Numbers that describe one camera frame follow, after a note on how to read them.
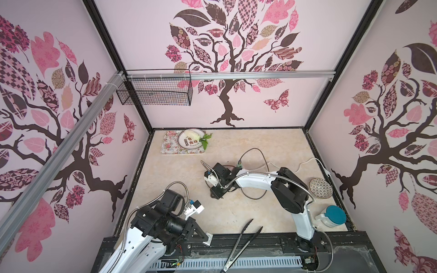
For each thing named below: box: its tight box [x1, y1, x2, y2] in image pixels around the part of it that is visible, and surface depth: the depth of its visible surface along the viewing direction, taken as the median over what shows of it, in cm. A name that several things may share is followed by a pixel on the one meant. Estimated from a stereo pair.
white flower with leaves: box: [187, 129, 213, 151], surface depth 113 cm
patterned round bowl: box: [308, 177, 334, 200], surface depth 91 cm
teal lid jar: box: [315, 205, 347, 229], surface depth 77 cm
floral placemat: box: [160, 129, 205, 155], surface depth 112 cm
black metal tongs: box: [220, 218, 264, 273], surface depth 71 cm
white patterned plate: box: [177, 129, 203, 150], surface depth 113 cm
